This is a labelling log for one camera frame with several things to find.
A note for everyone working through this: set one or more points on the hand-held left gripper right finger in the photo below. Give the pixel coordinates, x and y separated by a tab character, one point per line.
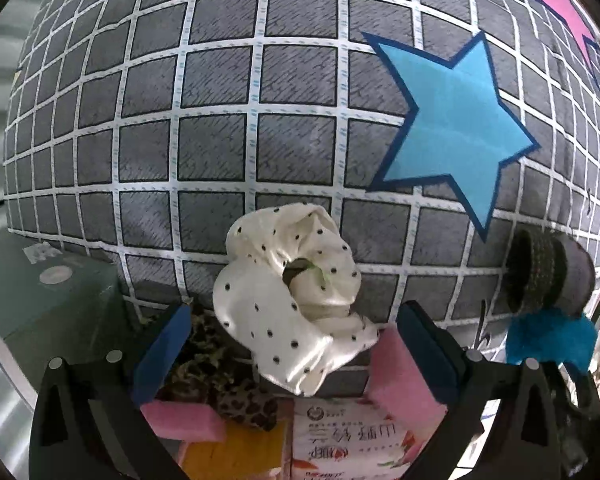
425	355

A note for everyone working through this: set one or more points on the white dotted scrunchie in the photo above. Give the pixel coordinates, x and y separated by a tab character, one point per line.
285	310

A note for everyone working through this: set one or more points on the blue fluffy cloth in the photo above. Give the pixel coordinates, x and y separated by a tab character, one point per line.
550	340

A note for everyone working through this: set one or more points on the grey checked star bedsheet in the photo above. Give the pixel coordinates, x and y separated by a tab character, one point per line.
205	110

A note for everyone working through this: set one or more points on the brown sock roll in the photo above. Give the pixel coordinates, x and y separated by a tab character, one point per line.
550	270

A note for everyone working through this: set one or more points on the leopard print scrunchie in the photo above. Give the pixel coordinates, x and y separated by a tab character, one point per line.
230	390

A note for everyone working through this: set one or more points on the floral tissue packet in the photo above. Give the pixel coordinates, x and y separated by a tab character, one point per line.
342	440

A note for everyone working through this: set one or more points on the pink sponge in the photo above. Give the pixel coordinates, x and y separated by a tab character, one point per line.
185	420
405	380

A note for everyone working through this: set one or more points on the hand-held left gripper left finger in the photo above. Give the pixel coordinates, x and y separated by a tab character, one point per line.
162	355

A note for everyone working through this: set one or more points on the grey green curtain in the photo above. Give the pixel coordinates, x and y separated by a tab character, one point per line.
5	85

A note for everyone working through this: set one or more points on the storage box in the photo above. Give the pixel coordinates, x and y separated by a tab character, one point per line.
45	310

